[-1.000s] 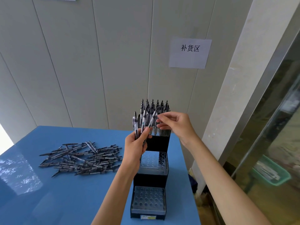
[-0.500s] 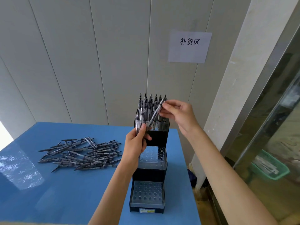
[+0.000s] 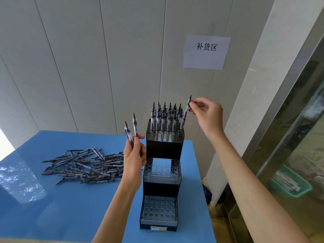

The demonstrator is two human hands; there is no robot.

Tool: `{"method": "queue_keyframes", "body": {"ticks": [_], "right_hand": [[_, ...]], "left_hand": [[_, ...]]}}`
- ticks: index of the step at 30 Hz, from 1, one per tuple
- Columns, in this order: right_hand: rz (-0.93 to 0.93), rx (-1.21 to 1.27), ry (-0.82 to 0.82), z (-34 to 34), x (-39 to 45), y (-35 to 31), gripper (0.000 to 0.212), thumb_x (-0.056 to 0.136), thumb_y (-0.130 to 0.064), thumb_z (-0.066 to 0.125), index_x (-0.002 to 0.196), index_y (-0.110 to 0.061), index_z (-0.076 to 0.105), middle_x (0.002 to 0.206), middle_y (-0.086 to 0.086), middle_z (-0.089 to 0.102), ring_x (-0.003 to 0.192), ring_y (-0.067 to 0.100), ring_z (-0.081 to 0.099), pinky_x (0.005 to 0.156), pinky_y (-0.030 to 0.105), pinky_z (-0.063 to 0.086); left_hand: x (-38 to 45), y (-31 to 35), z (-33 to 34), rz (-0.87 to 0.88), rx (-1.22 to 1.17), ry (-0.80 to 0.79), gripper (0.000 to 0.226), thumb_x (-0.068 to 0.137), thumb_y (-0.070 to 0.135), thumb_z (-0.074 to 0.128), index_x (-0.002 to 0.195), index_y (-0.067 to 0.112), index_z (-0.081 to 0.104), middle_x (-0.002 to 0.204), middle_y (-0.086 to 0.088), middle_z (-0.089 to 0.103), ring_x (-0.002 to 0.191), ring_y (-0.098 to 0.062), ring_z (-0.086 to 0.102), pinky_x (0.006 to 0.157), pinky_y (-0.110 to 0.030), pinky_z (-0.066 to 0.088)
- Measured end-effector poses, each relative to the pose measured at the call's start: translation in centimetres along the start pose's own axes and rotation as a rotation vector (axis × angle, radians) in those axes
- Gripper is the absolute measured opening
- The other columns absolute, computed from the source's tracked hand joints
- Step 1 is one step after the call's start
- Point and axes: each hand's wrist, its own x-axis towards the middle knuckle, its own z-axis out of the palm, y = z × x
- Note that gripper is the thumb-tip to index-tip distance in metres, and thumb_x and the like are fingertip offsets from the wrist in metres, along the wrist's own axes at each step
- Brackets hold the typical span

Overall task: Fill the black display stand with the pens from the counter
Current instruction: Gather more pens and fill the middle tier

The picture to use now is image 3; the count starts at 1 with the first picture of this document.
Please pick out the person's left hand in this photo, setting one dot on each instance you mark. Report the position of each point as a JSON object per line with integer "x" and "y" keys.
{"x": 134, "y": 164}

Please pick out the person's right hand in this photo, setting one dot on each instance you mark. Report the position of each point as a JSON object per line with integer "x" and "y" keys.
{"x": 211, "y": 118}

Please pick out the black transparent pen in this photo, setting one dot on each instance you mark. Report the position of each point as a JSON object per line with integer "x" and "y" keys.
{"x": 186, "y": 108}
{"x": 128, "y": 132}
{"x": 135, "y": 126}

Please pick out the black tiered pen display stand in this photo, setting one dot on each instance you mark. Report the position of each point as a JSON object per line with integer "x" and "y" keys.
{"x": 164, "y": 149}

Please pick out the pile of black pens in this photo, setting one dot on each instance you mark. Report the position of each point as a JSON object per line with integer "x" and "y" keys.
{"x": 88, "y": 167}

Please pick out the row of black pens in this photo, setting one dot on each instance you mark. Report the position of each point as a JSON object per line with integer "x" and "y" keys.
{"x": 158, "y": 118}

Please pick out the person's right forearm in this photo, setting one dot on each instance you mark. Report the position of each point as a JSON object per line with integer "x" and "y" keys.
{"x": 253, "y": 189}

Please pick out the person's left forearm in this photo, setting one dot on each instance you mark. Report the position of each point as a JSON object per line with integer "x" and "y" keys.
{"x": 114, "y": 215}

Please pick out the white paper sign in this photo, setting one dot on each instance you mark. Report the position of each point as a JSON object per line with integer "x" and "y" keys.
{"x": 206, "y": 60}

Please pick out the steel framed glass partition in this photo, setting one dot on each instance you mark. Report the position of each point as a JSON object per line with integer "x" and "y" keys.
{"x": 291, "y": 98}

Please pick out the blue table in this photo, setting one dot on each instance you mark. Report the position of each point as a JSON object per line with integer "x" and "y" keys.
{"x": 63, "y": 212}

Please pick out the green plastic basket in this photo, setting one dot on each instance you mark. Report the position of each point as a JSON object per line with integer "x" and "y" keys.
{"x": 307, "y": 187}

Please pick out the dark framed glass door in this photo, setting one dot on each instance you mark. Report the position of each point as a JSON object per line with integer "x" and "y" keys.
{"x": 5, "y": 146}

